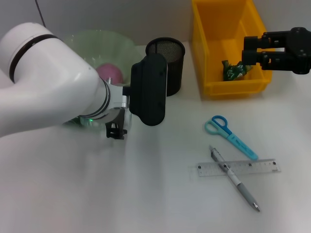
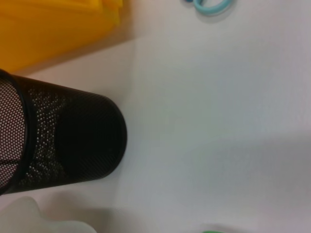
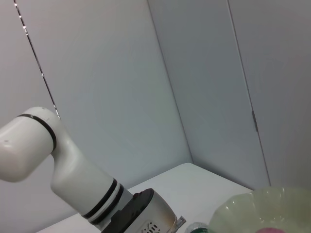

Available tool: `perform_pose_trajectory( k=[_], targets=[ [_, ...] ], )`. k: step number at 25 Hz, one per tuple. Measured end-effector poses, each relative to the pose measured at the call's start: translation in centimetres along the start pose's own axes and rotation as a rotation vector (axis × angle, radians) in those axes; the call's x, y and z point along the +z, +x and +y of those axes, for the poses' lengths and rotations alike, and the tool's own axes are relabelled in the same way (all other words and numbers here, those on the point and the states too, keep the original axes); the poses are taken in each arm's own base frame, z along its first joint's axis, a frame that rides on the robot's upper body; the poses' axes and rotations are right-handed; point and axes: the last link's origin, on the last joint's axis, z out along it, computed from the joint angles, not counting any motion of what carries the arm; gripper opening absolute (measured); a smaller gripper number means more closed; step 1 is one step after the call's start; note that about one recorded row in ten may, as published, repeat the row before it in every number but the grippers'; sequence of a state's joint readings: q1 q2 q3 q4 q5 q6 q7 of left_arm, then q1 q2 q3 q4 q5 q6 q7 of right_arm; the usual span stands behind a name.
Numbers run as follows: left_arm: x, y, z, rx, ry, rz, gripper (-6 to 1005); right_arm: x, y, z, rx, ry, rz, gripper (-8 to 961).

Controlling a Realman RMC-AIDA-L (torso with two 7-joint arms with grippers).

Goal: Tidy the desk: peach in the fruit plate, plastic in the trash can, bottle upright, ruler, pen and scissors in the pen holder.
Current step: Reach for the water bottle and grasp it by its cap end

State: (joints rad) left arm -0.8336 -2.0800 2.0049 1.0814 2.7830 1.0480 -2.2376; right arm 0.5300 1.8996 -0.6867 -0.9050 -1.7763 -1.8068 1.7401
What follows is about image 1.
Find white grey pen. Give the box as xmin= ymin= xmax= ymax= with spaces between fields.
xmin=209 ymin=145 xmax=260 ymax=212

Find yellow plastic bin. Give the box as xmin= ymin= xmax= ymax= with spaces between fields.
xmin=190 ymin=0 xmax=273 ymax=97

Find translucent green fruit plate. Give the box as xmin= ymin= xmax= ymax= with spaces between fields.
xmin=63 ymin=29 xmax=144 ymax=85

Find black mesh pen holder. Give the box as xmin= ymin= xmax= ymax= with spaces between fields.
xmin=145 ymin=37 xmax=186 ymax=97

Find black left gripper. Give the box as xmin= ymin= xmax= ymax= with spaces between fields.
xmin=105 ymin=108 xmax=128 ymax=141

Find green plastic wrapper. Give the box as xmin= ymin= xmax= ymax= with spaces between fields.
xmin=221 ymin=59 xmax=253 ymax=82

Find clear plastic ruler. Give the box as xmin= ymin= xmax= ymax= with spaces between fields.
xmin=196 ymin=158 xmax=282 ymax=178

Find blue scissors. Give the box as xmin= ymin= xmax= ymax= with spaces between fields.
xmin=204 ymin=115 xmax=259 ymax=160

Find clear green-label water bottle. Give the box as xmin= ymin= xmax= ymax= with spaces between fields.
xmin=62 ymin=109 xmax=133 ymax=131

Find pink peach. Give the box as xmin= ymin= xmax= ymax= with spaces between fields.
xmin=95 ymin=62 xmax=124 ymax=84

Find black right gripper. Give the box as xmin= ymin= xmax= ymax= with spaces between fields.
xmin=242 ymin=27 xmax=311 ymax=75

